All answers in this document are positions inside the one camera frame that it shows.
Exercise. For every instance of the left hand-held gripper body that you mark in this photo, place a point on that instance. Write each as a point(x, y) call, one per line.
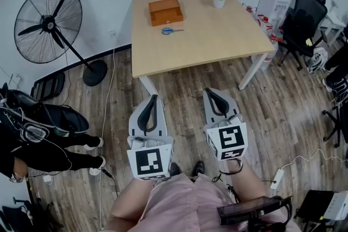
point(148, 161)

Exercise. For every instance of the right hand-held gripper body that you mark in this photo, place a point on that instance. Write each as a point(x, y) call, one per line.
point(229, 140)

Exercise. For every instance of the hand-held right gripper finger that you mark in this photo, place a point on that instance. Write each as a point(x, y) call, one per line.
point(227, 106)
point(208, 111)

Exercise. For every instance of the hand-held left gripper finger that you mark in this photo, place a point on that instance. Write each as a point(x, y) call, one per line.
point(137, 122)
point(161, 122)

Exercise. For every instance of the orange wooden box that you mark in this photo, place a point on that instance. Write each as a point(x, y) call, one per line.
point(164, 6)

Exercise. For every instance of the person's right forearm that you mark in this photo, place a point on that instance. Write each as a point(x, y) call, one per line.
point(244, 179)

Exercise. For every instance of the person's left forearm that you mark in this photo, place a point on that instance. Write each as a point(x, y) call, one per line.
point(127, 198)

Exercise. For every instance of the white equipment box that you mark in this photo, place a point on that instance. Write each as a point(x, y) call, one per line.
point(337, 206)

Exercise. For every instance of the person's black shoe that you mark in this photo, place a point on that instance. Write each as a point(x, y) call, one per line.
point(198, 168)
point(175, 169)

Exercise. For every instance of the white table leg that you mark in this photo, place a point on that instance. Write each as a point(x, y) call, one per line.
point(149, 88)
point(253, 73)

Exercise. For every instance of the person's pink shirt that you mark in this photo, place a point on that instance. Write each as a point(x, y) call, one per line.
point(179, 203)

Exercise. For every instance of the white power strip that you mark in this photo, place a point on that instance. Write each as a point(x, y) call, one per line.
point(277, 179)

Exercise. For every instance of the row of red-capped water jugs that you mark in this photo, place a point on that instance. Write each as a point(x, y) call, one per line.
point(265, 21)

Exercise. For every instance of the black plastic tray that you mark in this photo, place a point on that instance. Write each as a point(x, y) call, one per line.
point(49, 87)

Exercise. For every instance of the small white charger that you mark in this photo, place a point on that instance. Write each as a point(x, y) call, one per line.
point(48, 180)

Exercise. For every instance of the white printed bag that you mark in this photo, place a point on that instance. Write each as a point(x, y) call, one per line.
point(318, 58)

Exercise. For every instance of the black low stand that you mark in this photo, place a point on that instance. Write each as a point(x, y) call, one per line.
point(312, 203)

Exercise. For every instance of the black wheeled chair base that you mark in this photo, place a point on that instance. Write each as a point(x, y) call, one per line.
point(338, 122)

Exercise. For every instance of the white water dispenser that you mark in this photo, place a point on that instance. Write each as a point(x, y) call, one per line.
point(273, 4)

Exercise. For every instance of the black mesh office chair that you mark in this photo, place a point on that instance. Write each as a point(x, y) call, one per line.
point(301, 19)

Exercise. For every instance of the black standing floor fan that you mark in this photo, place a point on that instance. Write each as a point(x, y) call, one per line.
point(49, 25)

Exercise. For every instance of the small white side table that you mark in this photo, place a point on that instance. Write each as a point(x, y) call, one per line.
point(335, 23)

